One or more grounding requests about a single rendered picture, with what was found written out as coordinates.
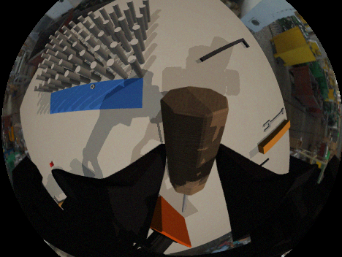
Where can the orange rectangular bar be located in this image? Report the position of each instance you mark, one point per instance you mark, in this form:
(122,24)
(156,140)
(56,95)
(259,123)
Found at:
(274,137)

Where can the blue flat strip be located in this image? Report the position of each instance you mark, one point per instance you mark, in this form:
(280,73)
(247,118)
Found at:
(121,93)

